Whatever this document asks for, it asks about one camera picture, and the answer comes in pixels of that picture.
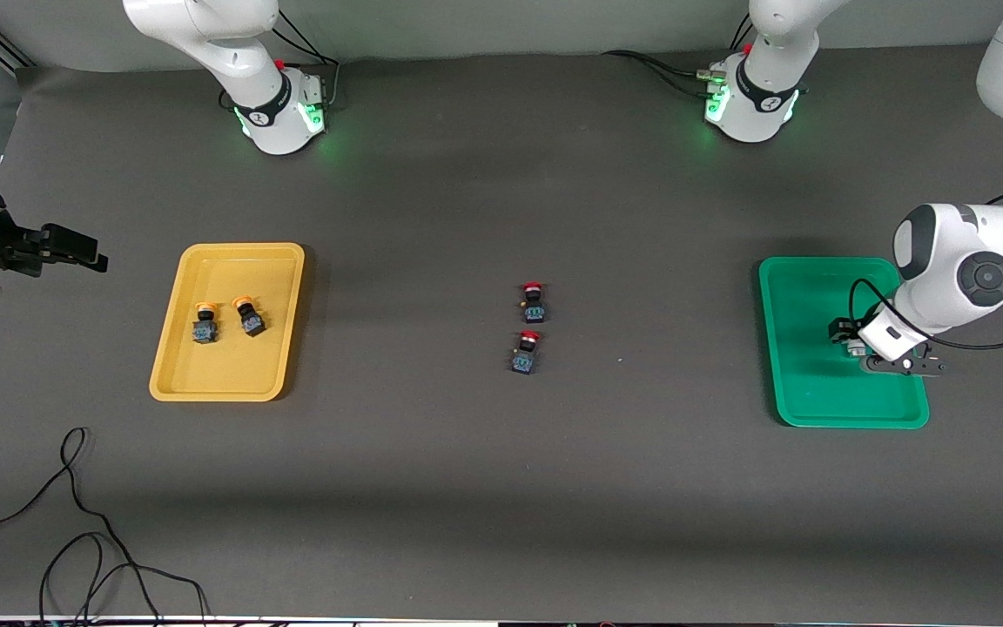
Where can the red-capped black push button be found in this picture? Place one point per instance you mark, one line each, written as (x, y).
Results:
(534, 306)
(525, 359)

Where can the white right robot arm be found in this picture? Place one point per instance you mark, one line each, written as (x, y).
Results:
(275, 113)

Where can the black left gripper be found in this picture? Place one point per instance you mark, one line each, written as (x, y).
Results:
(841, 331)

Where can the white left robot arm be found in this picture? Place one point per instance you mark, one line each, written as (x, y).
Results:
(954, 270)

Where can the yellow-capped black push button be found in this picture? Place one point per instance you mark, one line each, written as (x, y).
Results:
(205, 331)
(252, 320)

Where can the orange-topped white push button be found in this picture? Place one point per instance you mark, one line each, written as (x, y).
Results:
(855, 348)

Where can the dark grey table mat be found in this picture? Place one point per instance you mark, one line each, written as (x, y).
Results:
(501, 479)

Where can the aluminium frame rail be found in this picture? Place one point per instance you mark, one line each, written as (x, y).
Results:
(12, 54)

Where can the yellow plastic tray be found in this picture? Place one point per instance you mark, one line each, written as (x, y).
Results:
(232, 370)

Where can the green plastic tray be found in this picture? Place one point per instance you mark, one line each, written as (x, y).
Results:
(815, 392)

